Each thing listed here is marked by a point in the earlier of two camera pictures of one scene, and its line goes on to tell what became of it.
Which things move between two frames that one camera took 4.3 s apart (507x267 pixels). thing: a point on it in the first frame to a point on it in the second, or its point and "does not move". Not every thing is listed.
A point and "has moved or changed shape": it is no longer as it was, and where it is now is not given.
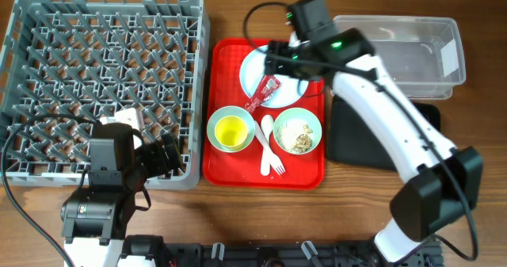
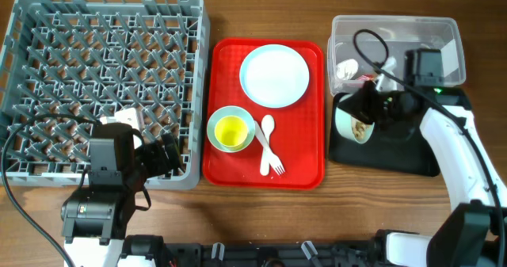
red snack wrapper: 267,86 has moved or changed shape
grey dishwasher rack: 74,61 does not move
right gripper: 282,66 to 359,101
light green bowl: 227,112 does not move
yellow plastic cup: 231,131 does not move
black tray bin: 354,142 does not move
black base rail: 322,253 does not move
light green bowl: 297,131 to 351,126
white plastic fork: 274,161 does not move
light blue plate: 253,72 does not move
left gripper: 160,165 does not move
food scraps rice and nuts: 295,137 to 359,129
